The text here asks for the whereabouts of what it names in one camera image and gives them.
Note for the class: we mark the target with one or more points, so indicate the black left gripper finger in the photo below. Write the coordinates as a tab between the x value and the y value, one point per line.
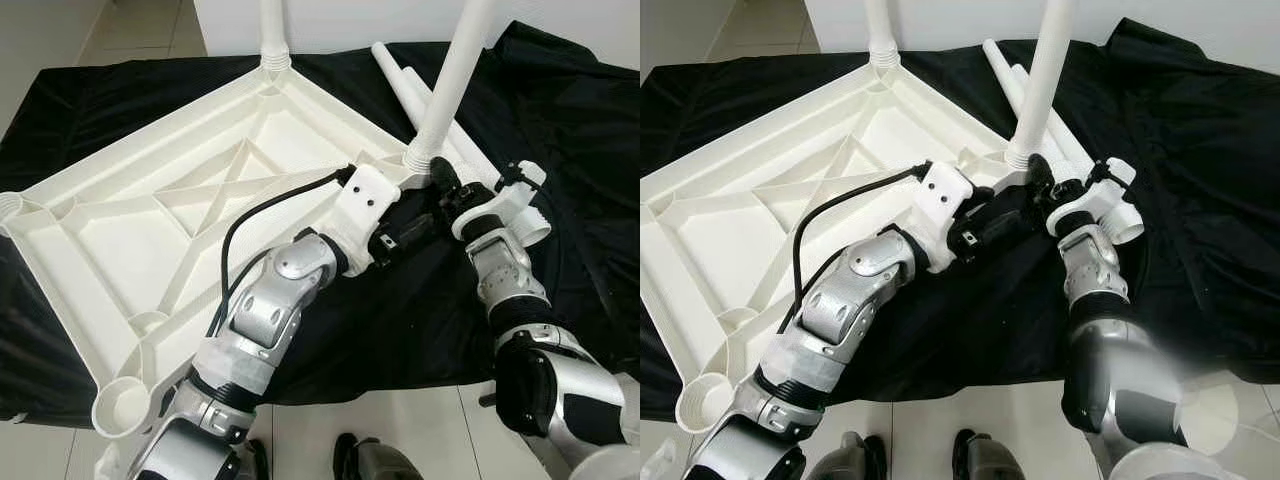
1013	204
425	202

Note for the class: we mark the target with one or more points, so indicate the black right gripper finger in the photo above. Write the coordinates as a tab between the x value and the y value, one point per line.
445	180
1041	180

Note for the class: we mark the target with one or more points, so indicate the white plastic table top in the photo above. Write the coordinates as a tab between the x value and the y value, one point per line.
740	250
120	250

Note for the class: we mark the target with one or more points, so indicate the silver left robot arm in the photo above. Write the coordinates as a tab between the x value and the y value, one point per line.
860	300
270	310

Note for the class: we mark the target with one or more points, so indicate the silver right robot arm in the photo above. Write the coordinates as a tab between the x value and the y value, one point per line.
505	275
1095	275

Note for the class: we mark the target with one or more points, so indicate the black cloth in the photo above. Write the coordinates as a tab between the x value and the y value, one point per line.
580	130
1200	150

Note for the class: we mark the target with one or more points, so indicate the grey robot right leg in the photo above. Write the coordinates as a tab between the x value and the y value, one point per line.
378	460
986	458

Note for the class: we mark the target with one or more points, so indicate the white round lamp base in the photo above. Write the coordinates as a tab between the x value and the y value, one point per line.
1230	450
612	464

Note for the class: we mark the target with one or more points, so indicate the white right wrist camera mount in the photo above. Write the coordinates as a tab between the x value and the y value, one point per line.
1090	222
490	222

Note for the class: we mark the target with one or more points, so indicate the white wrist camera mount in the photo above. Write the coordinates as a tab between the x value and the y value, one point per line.
945	200
1090	222
365	200
490	222

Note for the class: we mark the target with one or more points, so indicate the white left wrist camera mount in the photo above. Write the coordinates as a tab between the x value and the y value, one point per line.
365	200
945	200

